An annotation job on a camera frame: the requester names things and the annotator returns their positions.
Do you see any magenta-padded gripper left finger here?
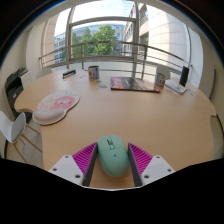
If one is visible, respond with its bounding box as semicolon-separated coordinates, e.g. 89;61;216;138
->
48;142;99;188

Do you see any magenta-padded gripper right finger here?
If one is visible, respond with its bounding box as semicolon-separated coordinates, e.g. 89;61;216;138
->
127;142;177;188

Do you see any mint green computer mouse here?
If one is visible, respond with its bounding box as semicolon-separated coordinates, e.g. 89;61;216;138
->
96;134;131;179

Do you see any pink white round mouse pad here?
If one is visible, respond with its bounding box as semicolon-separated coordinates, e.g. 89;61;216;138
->
32;89;81;126

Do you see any white chair with wooden legs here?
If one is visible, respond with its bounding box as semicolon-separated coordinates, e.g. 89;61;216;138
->
0;110;44;164

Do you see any white flat booklet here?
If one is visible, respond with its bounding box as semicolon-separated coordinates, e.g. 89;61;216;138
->
165;79;188;95

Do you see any red black magazine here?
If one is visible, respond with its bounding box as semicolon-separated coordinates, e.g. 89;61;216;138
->
110;76;162;94

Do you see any small blue printed box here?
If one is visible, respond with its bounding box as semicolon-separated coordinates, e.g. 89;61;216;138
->
154;72;167;89

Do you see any black board eraser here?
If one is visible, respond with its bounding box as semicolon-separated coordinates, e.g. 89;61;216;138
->
62;69;77;80

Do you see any black upright speaker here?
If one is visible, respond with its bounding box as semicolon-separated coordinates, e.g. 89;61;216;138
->
178;65;190;88

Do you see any black office printer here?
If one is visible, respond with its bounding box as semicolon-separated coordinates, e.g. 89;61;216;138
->
4;66;33;124

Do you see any printed mug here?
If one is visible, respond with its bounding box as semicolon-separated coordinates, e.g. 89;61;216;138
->
88;65;100;81

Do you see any metal balcony railing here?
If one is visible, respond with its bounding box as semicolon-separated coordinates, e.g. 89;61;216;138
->
38;40;194;79

